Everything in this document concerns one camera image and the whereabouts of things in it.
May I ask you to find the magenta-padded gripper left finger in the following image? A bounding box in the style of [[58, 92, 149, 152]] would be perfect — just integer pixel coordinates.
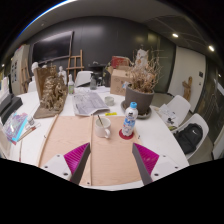
[[42, 142, 92, 185]]

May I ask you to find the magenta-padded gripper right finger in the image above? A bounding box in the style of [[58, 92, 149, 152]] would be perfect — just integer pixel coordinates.
[[132, 143, 183, 186]]

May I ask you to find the white blue-capped drink bottle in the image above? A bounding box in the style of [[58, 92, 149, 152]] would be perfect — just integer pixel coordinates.
[[121, 101, 139, 138]]

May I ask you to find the flat round red coaster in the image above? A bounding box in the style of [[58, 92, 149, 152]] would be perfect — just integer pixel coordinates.
[[118, 128, 135, 141]]

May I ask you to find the white mug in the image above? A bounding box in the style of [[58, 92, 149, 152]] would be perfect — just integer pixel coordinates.
[[94, 114, 112, 139]]

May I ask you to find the grey plant saucer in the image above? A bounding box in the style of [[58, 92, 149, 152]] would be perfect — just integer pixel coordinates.
[[120, 99, 153, 120]]

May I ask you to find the black backpack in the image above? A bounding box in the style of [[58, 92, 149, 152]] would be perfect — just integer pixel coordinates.
[[173, 122, 204, 155]]

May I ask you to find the stack of papers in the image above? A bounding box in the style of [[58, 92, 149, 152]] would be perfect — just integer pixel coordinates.
[[159, 104, 179, 126]]

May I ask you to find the wrapped newspaper bundle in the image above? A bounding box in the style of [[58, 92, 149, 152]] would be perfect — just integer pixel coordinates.
[[71, 90, 111, 117]]

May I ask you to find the grey pot with dried plant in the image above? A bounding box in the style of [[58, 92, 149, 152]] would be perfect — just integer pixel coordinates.
[[123, 49, 163, 116]]

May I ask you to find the white chair with papers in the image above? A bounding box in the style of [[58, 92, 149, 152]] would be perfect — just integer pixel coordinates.
[[159, 94, 192, 129]]

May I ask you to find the white chair with backpack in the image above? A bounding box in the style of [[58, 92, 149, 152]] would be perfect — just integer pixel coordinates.
[[169, 112, 210, 161]]

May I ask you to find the colourful book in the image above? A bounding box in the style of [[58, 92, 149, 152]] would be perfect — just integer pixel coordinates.
[[2, 111, 29, 145]]

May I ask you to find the golden carved sculpture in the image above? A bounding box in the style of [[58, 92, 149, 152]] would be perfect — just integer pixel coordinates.
[[33, 64, 69, 120]]

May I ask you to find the white spray bottle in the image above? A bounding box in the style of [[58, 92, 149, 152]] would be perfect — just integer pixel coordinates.
[[67, 73, 76, 95]]

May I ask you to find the empty white chair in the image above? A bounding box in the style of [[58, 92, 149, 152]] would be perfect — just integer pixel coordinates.
[[74, 70, 94, 88]]

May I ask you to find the carved wooden figure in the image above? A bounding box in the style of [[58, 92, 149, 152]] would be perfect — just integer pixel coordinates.
[[182, 75, 194, 103]]

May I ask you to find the cardboard box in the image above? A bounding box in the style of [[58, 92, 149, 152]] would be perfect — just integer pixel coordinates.
[[109, 65, 134, 97]]

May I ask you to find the black printer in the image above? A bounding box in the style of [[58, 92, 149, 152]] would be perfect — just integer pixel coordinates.
[[0, 93, 24, 124]]

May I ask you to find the small white statuette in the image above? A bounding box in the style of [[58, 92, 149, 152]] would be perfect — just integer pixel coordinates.
[[58, 65, 68, 84]]

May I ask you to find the wooden easel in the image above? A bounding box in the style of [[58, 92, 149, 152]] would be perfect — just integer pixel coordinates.
[[66, 49, 85, 79]]

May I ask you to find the red box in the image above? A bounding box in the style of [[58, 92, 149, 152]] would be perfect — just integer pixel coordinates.
[[110, 55, 131, 69]]

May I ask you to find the white cabinet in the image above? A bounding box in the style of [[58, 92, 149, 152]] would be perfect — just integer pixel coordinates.
[[9, 44, 31, 96]]

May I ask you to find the long ceiling strip light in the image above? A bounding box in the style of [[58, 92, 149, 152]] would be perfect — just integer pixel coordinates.
[[18, 0, 78, 38]]

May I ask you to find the black wall screen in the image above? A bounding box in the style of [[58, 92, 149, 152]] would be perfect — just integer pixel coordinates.
[[31, 30, 74, 64]]

